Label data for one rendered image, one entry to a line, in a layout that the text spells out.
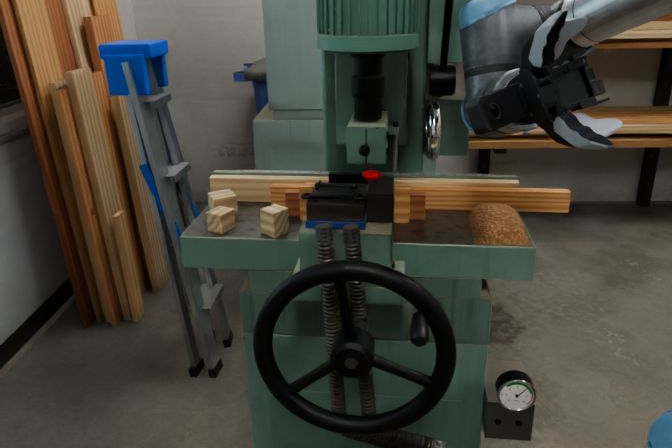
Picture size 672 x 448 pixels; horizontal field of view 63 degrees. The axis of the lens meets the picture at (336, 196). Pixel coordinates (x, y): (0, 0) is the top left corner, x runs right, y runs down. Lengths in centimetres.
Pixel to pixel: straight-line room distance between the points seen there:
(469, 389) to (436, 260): 27
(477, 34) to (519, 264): 37
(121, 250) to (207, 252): 141
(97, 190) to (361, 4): 162
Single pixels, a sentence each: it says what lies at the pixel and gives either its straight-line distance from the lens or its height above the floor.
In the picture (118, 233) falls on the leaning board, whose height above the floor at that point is 41.
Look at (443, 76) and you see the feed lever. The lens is 112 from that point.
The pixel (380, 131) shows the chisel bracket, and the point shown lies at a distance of 98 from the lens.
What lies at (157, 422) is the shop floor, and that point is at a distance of 201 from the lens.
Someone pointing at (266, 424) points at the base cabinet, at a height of 50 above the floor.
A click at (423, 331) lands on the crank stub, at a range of 72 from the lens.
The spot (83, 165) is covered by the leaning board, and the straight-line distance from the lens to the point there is 231.
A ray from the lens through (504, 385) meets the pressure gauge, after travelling 100.
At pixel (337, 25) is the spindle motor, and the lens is 94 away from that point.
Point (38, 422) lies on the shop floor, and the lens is 217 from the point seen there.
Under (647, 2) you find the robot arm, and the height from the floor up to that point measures 127.
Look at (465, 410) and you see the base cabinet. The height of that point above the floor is 57.
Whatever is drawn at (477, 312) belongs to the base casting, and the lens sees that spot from 99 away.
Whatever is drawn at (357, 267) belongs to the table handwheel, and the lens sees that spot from 73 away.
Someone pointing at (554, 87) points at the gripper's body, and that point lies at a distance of 73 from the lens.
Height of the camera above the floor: 129
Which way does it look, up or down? 20 degrees down
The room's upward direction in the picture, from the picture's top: 1 degrees counter-clockwise
